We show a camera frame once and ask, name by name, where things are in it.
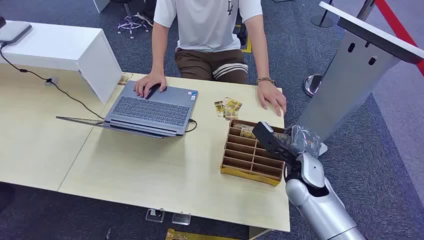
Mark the person's right hand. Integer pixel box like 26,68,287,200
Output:
134,72,168,99

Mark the robot right hand grey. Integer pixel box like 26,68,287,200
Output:
285,124,322,159

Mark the person's left hand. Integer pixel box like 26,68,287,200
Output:
256,81,288,117

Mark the wooden card organizer box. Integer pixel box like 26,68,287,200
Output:
220,119,286,187

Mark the person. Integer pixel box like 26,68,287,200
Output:
134,0,288,117

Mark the grey laptop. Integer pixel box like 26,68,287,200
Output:
55,80,199,139

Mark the chrome stanchion base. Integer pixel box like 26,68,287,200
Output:
303,74,324,98

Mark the chrome stool base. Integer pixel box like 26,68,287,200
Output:
117,0,150,40

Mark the grey kiosk stand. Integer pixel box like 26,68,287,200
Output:
296,0,424,157

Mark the white desk shelf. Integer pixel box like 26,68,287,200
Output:
0,20,123,105

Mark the dark stanchion base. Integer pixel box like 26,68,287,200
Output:
310,0,335,29

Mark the silver stanchion pole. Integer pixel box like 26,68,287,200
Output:
356,0,376,21

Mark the red barrier belt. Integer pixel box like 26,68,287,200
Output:
374,0,424,78

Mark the flat grey device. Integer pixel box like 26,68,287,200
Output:
0,20,33,46

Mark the gold foil sheet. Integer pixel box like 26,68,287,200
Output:
165,228,240,240

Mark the black laptop power cable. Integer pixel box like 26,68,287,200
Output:
183,118,198,134

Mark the long black cable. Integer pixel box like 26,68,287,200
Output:
0,43,106,121

